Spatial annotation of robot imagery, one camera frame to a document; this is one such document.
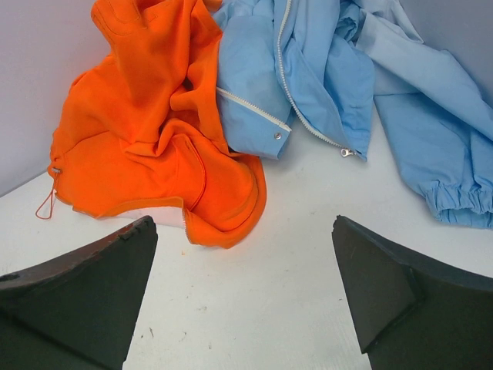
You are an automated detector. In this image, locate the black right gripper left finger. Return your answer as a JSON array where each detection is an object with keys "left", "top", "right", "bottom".
[{"left": 1, "top": 216, "right": 158, "bottom": 369}]

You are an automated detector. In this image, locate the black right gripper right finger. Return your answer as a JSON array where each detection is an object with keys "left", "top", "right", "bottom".
[{"left": 332, "top": 216, "right": 492, "bottom": 369}]

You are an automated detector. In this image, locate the orange zip jacket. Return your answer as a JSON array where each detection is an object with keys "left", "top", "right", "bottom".
[{"left": 46, "top": 1, "right": 267, "bottom": 248}]

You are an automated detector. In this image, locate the light blue zip jacket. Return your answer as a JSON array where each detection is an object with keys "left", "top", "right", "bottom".
[{"left": 213, "top": 1, "right": 492, "bottom": 229}]

